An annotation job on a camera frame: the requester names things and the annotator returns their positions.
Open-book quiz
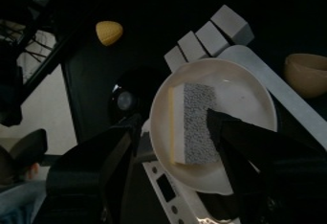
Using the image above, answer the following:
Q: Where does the yellow toy lemon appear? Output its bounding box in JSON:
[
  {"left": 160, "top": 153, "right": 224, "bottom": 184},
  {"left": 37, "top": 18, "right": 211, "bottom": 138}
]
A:
[{"left": 95, "top": 20, "right": 125, "bottom": 47}]

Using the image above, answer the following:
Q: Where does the tan bowl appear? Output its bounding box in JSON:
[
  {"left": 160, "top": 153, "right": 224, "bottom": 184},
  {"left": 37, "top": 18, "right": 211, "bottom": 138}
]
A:
[{"left": 283, "top": 53, "right": 327, "bottom": 100}]

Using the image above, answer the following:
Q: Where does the yellow and grey sponge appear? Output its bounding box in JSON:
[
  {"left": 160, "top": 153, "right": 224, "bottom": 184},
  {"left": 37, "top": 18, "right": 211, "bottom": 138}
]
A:
[{"left": 168, "top": 82, "right": 223, "bottom": 167}]

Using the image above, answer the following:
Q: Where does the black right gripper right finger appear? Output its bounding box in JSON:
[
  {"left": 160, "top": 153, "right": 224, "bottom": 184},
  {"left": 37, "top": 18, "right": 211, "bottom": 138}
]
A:
[{"left": 205, "top": 107, "right": 327, "bottom": 224}]

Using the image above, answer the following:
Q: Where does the black metal frame bar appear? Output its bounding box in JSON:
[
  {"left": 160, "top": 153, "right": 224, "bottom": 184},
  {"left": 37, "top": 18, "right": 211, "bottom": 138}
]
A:
[{"left": 16, "top": 33, "right": 75, "bottom": 98}]

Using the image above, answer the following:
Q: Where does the white dish rack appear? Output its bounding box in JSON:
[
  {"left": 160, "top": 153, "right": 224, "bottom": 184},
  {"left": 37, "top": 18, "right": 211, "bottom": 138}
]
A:
[{"left": 163, "top": 4, "right": 327, "bottom": 152}]

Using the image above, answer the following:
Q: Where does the black pot lid with knob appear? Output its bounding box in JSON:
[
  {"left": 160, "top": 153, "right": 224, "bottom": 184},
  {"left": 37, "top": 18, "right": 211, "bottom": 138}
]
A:
[{"left": 107, "top": 68, "right": 148, "bottom": 124}]

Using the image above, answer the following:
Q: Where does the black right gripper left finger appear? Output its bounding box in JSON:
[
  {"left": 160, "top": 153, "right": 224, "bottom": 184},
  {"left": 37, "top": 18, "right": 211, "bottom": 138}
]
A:
[{"left": 35, "top": 112, "right": 143, "bottom": 224}]

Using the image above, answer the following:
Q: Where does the person's leg in jeans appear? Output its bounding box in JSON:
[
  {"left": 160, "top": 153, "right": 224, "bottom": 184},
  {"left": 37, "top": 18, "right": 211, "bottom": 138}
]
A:
[{"left": 0, "top": 179, "right": 48, "bottom": 224}]

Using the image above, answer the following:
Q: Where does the white round plate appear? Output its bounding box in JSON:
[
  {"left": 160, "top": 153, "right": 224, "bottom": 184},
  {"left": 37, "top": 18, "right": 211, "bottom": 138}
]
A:
[{"left": 148, "top": 57, "right": 279, "bottom": 195}]

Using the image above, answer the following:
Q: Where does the person's hand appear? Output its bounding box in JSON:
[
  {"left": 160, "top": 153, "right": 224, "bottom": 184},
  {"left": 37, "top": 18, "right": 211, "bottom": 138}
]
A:
[{"left": 24, "top": 162, "right": 43, "bottom": 181}]

